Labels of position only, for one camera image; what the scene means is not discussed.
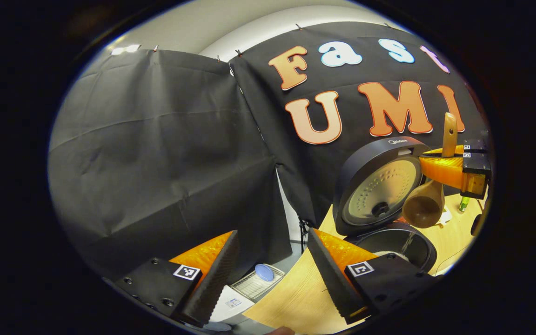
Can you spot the white rice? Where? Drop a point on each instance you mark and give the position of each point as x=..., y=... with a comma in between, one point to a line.
x=391, y=255

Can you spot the black backdrop cloth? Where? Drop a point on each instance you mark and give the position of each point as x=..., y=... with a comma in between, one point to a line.
x=156, y=153

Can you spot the wooden spoon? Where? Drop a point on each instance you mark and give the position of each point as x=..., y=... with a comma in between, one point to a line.
x=424, y=207

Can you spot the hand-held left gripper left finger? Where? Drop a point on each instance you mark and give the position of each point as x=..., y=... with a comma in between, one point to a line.
x=214, y=284

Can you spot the dark grey rice cooker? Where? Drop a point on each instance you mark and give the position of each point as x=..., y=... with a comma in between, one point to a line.
x=365, y=163

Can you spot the metal grid tray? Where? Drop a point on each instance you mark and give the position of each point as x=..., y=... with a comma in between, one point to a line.
x=258, y=286

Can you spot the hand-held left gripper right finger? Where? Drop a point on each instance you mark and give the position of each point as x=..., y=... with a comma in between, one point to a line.
x=331, y=279

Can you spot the blue oval object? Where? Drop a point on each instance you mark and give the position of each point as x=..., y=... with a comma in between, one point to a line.
x=264, y=272

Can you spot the white box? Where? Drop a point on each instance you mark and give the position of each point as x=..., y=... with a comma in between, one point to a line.
x=233, y=302

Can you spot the row of cloth clips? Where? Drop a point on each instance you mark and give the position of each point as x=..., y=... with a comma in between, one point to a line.
x=238, y=52

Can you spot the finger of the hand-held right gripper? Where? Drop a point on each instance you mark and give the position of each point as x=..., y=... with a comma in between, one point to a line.
x=442, y=171
x=458, y=150

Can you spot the green drink bottle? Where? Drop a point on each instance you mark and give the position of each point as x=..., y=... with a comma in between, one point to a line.
x=463, y=204

